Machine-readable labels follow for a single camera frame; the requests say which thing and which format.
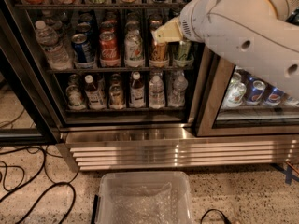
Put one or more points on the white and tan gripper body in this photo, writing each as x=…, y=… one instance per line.
x=188, y=24

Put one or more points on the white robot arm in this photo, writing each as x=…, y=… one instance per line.
x=252, y=34

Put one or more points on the gold soda can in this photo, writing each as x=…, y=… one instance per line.
x=158, y=53

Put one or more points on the green soda can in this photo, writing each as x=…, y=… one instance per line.
x=183, y=54

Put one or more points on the white green 7up can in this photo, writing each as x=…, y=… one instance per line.
x=134, y=55

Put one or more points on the red coca cola can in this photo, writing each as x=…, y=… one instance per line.
x=109, y=50

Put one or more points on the white green can behind glass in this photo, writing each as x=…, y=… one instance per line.
x=234, y=95

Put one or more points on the stainless steel fridge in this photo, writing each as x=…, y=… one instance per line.
x=128, y=138

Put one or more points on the right glass fridge door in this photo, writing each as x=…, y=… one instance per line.
x=216, y=76

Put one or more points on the blue pepsi can behind glass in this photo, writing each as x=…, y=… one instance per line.
x=255, y=92

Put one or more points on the open left fridge door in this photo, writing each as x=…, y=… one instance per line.
x=41, y=134

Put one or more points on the small water bottle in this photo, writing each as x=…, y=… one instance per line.
x=156, y=93
x=176, y=97

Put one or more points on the right small water bottle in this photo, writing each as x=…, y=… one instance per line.
x=176, y=97

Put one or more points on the dark tea bottle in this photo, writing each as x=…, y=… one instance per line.
x=137, y=91

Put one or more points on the white cap juice bottle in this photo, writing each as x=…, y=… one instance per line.
x=95, y=95

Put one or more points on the clear water bottle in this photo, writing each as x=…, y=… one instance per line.
x=52, y=46

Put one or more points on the clear plastic bin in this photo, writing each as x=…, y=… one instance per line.
x=152, y=197

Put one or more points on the blue floor tape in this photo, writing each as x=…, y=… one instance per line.
x=288, y=172

